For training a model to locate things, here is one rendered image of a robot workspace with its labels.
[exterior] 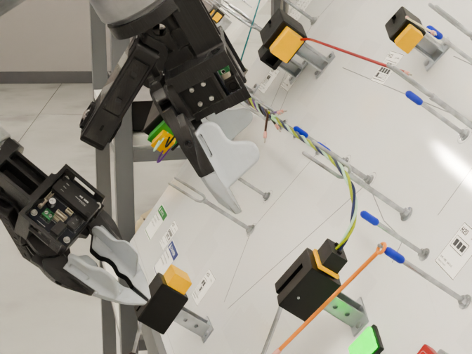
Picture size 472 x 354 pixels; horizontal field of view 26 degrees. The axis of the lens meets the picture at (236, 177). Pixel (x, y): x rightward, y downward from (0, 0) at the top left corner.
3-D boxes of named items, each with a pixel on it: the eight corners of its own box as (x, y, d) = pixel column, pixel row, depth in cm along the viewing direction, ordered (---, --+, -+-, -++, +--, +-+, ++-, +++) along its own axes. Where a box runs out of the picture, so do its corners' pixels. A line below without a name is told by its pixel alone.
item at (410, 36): (422, 32, 124) (409, 22, 123) (423, 36, 123) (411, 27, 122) (406, 50, 125) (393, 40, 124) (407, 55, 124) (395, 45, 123)
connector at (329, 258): (316, 279, 108) (301, 270, 108) (343, 244, 107) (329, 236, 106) (321, 293, 106) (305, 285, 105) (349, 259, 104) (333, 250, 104)
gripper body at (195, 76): (255, 105, 93) (191, -9, 88) (173, 147, 94) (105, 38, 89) (248, 74, 100) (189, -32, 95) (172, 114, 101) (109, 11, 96)
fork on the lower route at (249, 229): (246, 237, 148) (166, 187, 144) (248, 228, 149) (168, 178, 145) (253, 232, 147) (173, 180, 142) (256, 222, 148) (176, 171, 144)
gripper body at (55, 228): (63, 254, 98) (-33, 173, 99) (53, 277, 106) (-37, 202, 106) (113, 199, 102) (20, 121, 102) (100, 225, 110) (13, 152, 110)
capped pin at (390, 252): (457, 307, 95) (369, 249, 91) (466, 293, 95) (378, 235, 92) (465, 311, 93) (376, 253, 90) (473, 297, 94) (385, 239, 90)
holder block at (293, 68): (302, 47, 174) (268, 23, 172) (309, 65, 166) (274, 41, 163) (285, 68, 175) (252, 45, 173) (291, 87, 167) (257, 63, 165)
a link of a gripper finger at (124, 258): (156, 290, 102) (86, 230, 102) (145, 304, 107) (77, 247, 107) (175, 267, 103) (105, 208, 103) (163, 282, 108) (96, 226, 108)
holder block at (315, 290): (303, 301, 110) (274, 284, 109) (336, 265, 108) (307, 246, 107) (307, 324, 107) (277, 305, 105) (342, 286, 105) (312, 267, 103)
